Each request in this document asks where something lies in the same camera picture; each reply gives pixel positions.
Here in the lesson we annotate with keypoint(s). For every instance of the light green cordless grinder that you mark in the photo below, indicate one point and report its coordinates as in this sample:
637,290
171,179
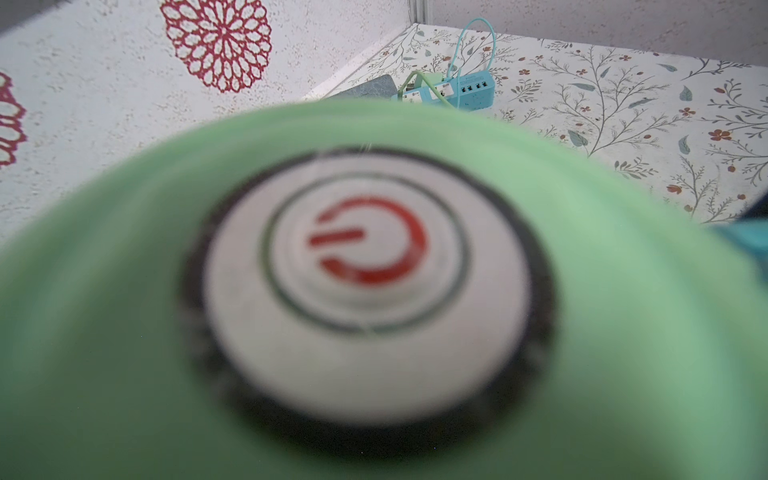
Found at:
361,289

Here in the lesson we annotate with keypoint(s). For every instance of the teal power strip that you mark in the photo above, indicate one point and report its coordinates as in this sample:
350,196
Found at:
470,92

